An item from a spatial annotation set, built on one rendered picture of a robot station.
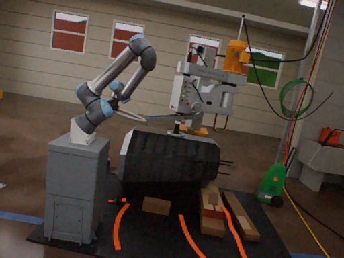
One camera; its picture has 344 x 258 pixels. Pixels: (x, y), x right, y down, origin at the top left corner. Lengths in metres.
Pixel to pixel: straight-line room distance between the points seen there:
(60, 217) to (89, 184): 0.41
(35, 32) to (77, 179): 8.69
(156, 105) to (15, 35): 5.93
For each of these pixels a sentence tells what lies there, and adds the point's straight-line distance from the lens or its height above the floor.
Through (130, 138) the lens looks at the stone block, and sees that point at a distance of 2.70.
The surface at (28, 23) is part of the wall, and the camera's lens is 10.43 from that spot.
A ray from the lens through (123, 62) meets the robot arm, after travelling 1.79.
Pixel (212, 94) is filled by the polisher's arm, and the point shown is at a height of 1.39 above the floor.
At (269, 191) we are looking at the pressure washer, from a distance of 3.63.
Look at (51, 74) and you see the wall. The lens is 9.88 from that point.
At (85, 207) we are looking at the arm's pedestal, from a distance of 2.05.
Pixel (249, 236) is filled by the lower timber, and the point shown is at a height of 0.07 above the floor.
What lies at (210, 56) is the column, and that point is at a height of 1.92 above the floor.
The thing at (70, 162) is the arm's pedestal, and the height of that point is 0.72.
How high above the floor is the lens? 1.46
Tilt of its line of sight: 11 degrees down
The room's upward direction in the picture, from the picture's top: 10 degrees clockwise
